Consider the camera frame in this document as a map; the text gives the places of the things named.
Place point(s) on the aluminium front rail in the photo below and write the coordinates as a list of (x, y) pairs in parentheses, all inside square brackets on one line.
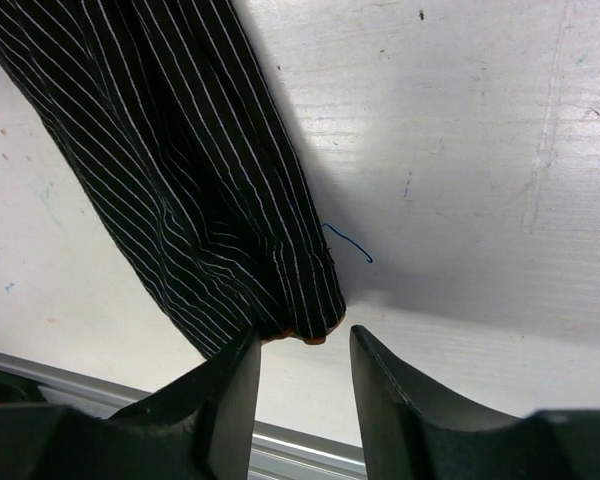
[(274, 452)]

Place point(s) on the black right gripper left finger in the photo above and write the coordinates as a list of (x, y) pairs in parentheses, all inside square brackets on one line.
[(158, 437)]

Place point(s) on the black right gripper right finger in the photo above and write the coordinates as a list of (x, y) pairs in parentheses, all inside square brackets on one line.
[(414, 427)]

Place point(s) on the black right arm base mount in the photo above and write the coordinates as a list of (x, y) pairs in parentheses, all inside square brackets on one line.
[(16, 389)]

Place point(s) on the black striped underwear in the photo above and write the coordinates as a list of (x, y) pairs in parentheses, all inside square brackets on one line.
[(162, 111)]

